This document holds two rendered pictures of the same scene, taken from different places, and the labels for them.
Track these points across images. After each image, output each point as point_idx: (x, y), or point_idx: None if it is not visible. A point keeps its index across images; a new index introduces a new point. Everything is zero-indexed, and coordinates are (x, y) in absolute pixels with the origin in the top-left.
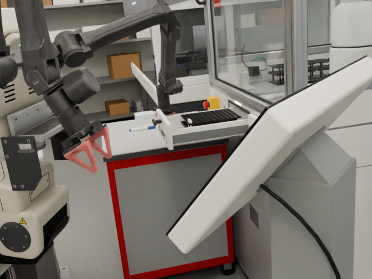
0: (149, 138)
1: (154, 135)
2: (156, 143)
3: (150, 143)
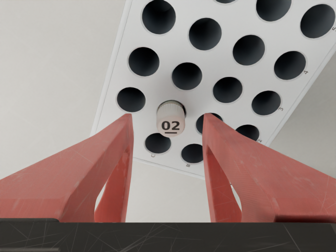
0: (50, 146)
1: (25, 81)
2: (172, 200)
3: (136, 206)
